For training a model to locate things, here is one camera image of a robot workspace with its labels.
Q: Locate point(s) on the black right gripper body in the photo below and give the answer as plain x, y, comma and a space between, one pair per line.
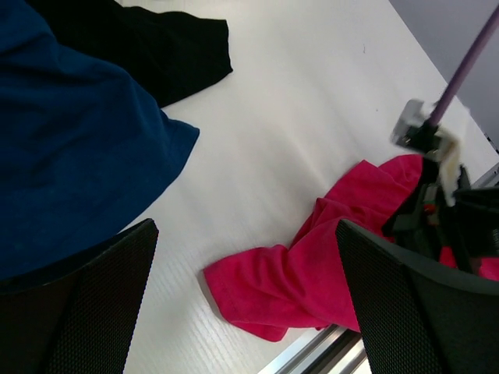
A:
468, 231

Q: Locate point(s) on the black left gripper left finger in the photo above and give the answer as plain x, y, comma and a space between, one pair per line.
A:
78, 315

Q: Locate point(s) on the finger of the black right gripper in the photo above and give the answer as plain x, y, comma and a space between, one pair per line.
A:
405, 218

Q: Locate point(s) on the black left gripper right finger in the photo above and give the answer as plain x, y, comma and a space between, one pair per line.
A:
416, 315

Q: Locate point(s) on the pink t shirt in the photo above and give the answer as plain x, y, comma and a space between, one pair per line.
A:
267, 290

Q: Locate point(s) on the blue t shirt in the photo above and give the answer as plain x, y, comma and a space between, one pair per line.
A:
84, 148

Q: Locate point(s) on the black t shirt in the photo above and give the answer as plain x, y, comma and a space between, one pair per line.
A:
172, 55

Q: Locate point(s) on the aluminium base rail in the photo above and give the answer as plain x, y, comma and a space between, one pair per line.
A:
337, 350

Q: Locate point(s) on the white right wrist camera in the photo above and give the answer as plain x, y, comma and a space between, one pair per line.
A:
413, 132

